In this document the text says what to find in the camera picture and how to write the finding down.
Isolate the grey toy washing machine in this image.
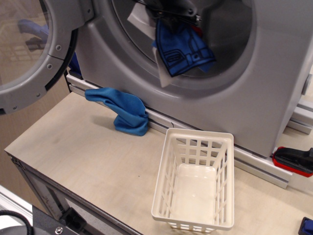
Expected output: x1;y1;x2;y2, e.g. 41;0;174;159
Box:
39;0;313;158

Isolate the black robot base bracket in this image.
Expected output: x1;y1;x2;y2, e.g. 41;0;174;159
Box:
32;206;87;235

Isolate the aluminium table frame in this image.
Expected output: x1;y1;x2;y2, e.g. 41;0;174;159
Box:
5;151;141;235

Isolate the blue black clamp corner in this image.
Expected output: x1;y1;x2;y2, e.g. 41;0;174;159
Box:
298;217;313;235

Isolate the white plastic laundry basket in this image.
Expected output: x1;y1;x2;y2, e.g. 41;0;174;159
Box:
151;128;234;233

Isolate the round transparent washer door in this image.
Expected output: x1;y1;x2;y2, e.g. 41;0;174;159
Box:
0;0;94;115

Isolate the red black clamp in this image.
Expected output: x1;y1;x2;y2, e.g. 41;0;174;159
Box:
272;147;313;177

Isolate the red cloth with black trim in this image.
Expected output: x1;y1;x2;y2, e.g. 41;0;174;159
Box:
191;25;203;38

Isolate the aluminium profile rail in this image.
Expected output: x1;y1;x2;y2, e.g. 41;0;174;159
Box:
66;74;292;189

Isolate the blue jeans print cloth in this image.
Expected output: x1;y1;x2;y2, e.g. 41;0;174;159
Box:
154;20;216;77

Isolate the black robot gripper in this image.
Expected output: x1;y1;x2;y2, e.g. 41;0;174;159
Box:
135;0;201;26

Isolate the blue cloth on table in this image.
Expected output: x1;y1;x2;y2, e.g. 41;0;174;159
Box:
85;88;148;136

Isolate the blue clamp behind door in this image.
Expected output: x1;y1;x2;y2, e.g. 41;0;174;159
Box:
18;19;49;42

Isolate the black cable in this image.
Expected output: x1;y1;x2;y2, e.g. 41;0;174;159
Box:
0;209;34;235

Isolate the grey white cloth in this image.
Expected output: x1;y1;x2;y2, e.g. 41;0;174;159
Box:
128;3;175;88

